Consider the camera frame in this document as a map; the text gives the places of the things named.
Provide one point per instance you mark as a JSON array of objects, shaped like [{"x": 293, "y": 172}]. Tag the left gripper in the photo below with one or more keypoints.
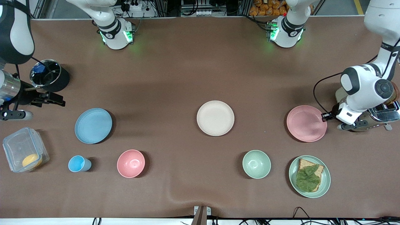
[{"x": 334, "y": 111}]

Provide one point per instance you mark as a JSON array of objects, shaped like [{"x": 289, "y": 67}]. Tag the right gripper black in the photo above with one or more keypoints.
[{"x": 26, "y": 97}]

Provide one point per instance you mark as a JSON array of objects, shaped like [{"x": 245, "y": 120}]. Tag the pink plate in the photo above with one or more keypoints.
[{"x": 304, "y": 123}]

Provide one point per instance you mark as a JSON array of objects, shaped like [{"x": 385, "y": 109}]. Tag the blue plate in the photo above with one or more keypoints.
[{"x": 93, "y": 126}]

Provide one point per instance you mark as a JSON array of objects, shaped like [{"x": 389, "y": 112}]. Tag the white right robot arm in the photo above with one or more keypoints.
[{"x": 115, "y": 34}]

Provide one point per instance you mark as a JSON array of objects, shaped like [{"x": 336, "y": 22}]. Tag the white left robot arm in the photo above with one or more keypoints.
[{"x": 365, "y": 84}]

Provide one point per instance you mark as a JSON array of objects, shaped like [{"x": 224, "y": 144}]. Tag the black pot with metal rim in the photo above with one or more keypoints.
[{"x": 61, "y": 81}]

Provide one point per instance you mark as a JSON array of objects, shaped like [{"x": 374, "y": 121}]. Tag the brown bread slice with lettuce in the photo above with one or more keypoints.
[{"x": 304, "y": 164}]

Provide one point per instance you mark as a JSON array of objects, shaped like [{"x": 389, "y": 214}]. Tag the clear plastic container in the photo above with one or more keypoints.
[{"x": 18, "y": 147}]

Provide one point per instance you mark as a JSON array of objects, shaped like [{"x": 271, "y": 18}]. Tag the beige metal toaster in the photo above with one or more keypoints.
[{"x": 386, "y": 115}]

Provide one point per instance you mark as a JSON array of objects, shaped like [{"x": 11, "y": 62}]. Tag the yellow round food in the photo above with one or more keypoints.
[{"x": 32, "y": 160}]

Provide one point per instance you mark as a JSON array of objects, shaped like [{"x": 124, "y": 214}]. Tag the green lettuce leaf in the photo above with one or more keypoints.
[{"x": 307, "y": 179}]

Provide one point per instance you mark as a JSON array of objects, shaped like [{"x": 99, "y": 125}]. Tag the green plate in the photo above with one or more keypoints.
[{"x": 325, "y": 184}]

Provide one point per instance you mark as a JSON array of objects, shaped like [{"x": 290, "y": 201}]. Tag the blue cup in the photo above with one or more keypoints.
[{"x": 76, "y": 163}]

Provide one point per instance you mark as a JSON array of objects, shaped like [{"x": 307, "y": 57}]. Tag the brown bread slice in toaster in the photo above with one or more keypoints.
[{"x": 395, "y": 97}]

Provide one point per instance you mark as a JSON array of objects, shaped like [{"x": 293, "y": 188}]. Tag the green bowl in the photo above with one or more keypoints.
[{"x": 256, "y": 164}]

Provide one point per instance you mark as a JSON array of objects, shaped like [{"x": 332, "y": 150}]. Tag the pink bowl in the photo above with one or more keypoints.
[{"x": 131, "y": 163}]

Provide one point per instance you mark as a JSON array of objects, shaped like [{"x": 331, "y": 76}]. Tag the beige plate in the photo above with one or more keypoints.
[{"x": 215, "y": 118}]

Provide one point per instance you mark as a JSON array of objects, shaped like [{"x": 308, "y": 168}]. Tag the bag of orange rolls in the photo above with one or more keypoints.
[{"x": 268, "y": 7}]

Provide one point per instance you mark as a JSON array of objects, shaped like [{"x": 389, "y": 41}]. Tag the white power strip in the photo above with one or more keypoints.
[{"x": 134, "y": 5}]

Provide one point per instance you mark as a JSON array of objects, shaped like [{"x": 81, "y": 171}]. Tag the metal table clamp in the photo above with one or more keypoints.
[{"x": 202, "y": 214}]

